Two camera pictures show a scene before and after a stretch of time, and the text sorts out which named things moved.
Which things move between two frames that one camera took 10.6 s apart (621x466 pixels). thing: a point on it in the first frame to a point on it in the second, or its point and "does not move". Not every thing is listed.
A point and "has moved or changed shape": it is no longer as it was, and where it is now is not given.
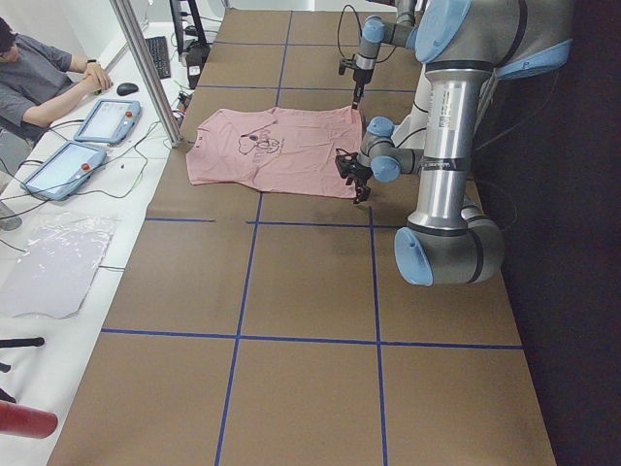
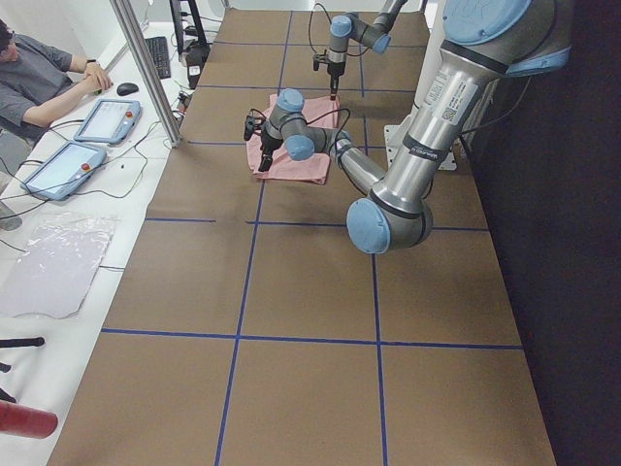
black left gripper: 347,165 to 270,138
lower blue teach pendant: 62,172 does not move
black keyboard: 158,49 does not move
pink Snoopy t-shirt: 277,149 has moved or changed shape
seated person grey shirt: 38,84 does not move
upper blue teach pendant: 110,121 does not move
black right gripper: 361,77 to 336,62
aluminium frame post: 137,39 does not move
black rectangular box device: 196,54 does not move
